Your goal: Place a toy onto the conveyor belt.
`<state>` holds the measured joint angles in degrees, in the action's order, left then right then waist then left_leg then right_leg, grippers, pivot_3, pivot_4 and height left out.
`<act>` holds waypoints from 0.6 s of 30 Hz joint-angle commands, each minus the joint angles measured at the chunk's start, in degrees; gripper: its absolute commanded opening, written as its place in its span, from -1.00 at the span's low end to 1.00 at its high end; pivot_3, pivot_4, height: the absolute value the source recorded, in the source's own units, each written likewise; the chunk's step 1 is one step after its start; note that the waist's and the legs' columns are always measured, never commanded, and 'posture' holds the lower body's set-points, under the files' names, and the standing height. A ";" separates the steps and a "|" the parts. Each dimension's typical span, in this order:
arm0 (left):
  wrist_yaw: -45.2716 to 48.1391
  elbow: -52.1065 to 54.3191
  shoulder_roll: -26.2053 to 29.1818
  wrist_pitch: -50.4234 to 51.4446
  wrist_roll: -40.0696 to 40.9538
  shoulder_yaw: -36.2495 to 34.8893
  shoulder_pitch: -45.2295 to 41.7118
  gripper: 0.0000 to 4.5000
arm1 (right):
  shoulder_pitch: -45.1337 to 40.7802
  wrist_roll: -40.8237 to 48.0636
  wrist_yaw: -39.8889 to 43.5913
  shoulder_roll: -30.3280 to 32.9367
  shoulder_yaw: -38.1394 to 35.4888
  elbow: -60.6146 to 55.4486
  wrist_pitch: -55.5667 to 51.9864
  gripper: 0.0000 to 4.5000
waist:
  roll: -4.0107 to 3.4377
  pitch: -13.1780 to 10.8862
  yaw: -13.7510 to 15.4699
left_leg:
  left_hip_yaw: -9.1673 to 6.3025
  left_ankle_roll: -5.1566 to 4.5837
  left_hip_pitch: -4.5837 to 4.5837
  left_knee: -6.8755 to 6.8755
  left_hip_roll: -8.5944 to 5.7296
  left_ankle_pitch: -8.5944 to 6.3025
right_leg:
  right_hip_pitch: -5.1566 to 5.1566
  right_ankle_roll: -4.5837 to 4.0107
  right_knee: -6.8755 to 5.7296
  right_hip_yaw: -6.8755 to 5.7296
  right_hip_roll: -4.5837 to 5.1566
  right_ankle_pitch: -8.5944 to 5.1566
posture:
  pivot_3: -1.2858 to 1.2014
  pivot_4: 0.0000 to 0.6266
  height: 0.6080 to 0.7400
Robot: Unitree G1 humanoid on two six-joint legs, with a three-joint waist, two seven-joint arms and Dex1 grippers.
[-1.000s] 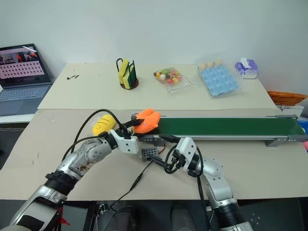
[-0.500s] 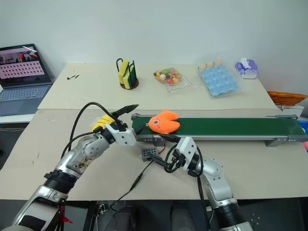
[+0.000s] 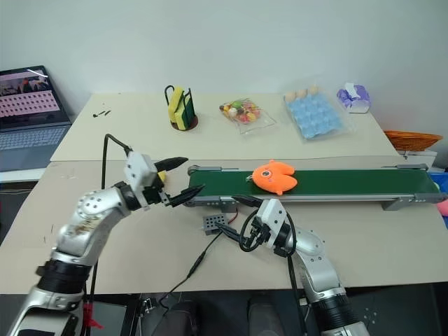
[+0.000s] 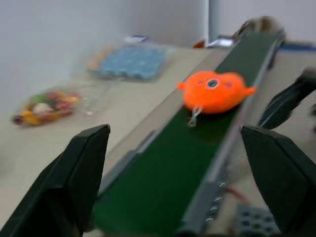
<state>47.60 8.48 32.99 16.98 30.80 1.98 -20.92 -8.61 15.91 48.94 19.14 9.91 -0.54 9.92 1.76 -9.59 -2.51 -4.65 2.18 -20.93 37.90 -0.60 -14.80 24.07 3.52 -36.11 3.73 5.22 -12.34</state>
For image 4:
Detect blue egg tray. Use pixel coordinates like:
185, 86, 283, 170
98, 46, 175, 82

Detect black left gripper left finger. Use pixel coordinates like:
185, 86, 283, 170
0, 124, 111, 237

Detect white and blue packet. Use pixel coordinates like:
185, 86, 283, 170
124, 35, 150, 44

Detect orange plush fish toy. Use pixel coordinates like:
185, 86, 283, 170
177, 70, 258, 115

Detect grey perforated basket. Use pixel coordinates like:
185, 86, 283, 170
236, 204, 281, 237

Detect green conveyor belt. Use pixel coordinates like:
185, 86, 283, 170
92, 30, 287, 237

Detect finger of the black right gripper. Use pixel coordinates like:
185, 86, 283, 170
258, 68, 316, 130

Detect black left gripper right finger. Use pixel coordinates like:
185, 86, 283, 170
240, 125, 316, 234

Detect brown eggs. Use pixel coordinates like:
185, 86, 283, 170
86, 45, 116, 71

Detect red wire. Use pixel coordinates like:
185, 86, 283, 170
226, 188, 251, 205

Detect bag of colourful toys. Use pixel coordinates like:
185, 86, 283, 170
11, 82, 109, 128

